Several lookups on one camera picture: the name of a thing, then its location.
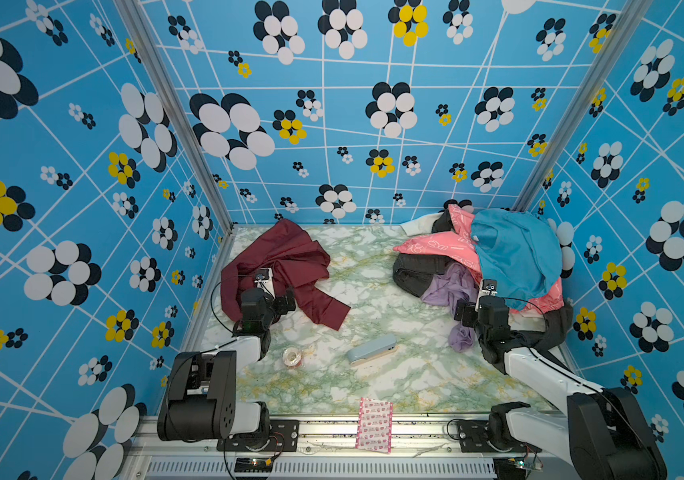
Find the maroon cloth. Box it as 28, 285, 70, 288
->
220, 219, 350, 331

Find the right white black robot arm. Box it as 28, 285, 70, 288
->
454, 295, 668, 479

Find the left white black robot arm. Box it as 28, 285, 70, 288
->
157, 288, 296, 447

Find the lavender cloth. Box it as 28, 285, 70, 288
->
421, 262, 478, 353

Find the teal cloth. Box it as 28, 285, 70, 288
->
470, 209, 564, 312

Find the black cloth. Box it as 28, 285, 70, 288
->
392, 253, 453, 297

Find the pink printed cloth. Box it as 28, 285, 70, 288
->
395, 205, 538, 311

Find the white cloth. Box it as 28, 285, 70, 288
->
401, 213, 442, 237

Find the clear tape roll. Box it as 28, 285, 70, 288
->
282, 347, 303, 368

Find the light blue stapler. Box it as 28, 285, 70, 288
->
347, 334, 397, 365

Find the pink patterned packet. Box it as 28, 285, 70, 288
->
356, 398, 394, 454

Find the left green circuit board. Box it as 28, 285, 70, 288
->
234, 457, 274, 474

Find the green circuit board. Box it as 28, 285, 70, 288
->
494, 458, 543, 480
234, 457, 274, 474

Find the right green circuit board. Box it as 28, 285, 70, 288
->
494, 458, 543, 480

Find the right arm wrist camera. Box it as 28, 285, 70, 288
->
478, 279, 498, 297

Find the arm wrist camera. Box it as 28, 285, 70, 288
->
254, 267, 276, 297
478, 279, 498, 297

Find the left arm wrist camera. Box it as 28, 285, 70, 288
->
254, 267, 276, 297

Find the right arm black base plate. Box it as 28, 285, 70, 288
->
446, 419, 541, 455

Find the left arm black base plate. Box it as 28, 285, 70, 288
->
217, 419, 300, 453

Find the aluminium front rail frame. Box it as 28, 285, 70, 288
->
118, 411, 594, 479

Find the right aluminium corner post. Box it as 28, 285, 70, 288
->
511, 0, 653, 211

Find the aluminium corner post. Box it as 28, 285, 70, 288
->
511, 0, 653, 211
115, 0, 234, 238

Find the left aluminium corner post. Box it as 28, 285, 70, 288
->
115, 0, 234, 238

